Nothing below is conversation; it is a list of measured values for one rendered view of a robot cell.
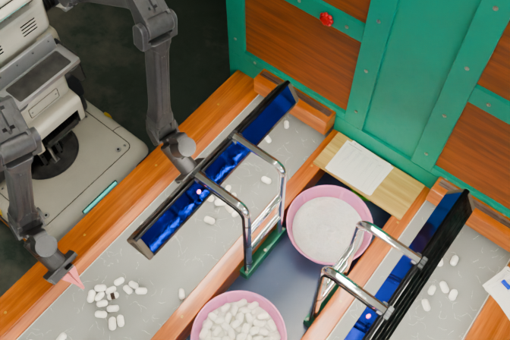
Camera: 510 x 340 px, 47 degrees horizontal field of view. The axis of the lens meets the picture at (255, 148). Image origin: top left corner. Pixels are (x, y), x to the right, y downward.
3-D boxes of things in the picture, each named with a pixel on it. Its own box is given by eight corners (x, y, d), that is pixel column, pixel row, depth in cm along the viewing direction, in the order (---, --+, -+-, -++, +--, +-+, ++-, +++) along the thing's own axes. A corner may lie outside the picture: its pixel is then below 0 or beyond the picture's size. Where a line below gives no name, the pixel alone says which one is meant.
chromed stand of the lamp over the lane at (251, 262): (200, 244, 184) (186, 176, 146) (240, 200, 193) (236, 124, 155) (247, 280, 178) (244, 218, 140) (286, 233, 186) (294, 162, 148)
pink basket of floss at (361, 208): (289, 278, 178) (291, 267, 170) (281, 200, 193) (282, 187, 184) (375, 272, 179) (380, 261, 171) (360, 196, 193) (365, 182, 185)
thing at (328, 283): (302, 323, 171) (315, 270, 133) (340, 272, 179) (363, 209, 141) (356, 365, 165) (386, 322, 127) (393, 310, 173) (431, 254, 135)
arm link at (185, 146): (168, 115, 176) (145, 129, 171) (184, 111, 166) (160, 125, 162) (187, 149, 178) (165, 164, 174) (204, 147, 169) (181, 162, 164)
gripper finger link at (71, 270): (92, 283, 161) (69, 260, 158) (73, 303, 158) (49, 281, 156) (86, 280, 167) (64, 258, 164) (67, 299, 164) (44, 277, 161)
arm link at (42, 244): (36, 206, 160) (6, 221, 156) (46, 206, 150) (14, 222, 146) (56, 243, 162) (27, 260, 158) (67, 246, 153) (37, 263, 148)
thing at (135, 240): (127, 243, 146) (121, 231, 140) (277, 88, 171) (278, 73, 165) (149, 261, 143) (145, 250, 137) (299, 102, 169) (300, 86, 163)
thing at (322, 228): (277, 239, 184) (278, 232, 180) (318, 190, 194) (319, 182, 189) (335, 281, 177) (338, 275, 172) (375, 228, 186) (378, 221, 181)
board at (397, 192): (313, 163, 190) (313, 161, 189) (338, 133, 196) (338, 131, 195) (400, 220, 179) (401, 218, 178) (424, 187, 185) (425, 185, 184)
